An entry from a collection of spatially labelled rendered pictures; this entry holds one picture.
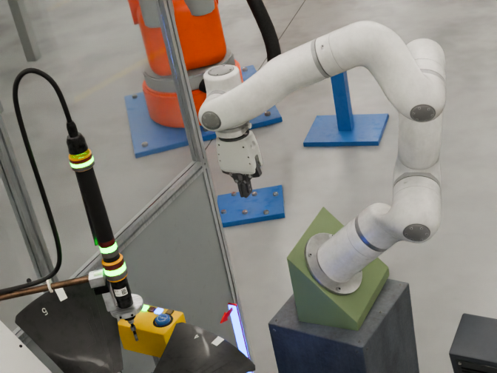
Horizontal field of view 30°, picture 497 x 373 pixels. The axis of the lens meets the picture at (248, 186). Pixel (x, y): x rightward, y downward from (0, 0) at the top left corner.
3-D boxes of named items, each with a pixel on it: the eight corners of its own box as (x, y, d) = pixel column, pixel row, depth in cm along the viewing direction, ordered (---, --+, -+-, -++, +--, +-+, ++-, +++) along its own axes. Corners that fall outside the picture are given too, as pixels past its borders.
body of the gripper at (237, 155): (259, 123, 220) (266, 164, 226) (222, 120, 225) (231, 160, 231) (243, 138, 215) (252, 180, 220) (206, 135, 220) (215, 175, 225)
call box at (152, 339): (124, 353, 255) (115, 323, 250) (144, 331, 262) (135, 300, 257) (172, 365, 247) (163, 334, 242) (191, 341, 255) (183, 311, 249)
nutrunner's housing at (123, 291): (120, 325, 191) (58, 128, 168) (120, 314, 194) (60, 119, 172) (139, 321, 191) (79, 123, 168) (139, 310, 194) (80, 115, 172)
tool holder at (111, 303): (100, 324, 188) (87, 286, 183) (101, 303, 194) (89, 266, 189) (143, 315, 188) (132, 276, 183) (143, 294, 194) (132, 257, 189)
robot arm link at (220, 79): (241, 130, 213) (252, 112, 221) (231, 78, 207) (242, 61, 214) (208, 131, 216) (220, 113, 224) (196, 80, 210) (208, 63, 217)
